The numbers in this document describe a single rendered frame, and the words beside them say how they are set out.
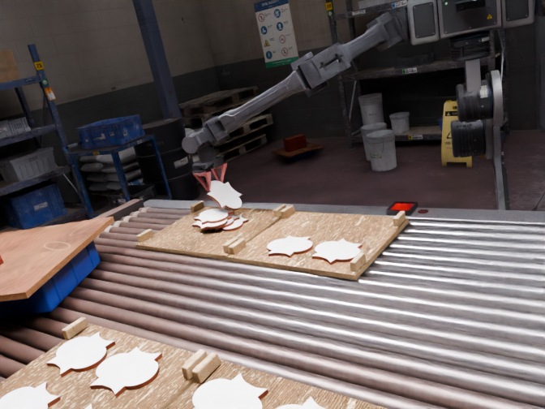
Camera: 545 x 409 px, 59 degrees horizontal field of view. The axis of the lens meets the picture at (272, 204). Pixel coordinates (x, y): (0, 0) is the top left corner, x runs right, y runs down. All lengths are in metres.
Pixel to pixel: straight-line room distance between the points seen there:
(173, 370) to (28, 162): 4.69
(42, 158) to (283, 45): 3.57
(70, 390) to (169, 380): 0.20
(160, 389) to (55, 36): 5.88
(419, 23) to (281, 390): 1.38
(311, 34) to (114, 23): 2.59
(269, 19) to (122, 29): 2.01
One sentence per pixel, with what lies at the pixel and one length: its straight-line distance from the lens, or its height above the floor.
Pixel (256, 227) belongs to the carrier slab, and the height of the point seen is 0.94.
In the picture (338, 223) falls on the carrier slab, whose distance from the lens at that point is 1.48.
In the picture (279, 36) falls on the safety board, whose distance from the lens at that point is 7.22.
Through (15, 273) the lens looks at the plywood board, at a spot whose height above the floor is 1.04.
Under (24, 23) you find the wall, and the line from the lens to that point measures 6.46.
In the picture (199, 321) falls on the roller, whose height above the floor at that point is 0.91.
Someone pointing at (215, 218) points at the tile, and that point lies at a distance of 1.62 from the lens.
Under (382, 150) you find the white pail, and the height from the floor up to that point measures 0.22.
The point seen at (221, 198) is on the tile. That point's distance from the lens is 1.66.
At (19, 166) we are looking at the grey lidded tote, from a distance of 5.51.
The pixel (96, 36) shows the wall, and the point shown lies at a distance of 6.88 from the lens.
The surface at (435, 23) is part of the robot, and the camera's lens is 1.88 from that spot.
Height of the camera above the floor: 1.50
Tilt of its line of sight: 19 degrees down
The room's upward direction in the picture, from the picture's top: 12 degrees counter-clockwise
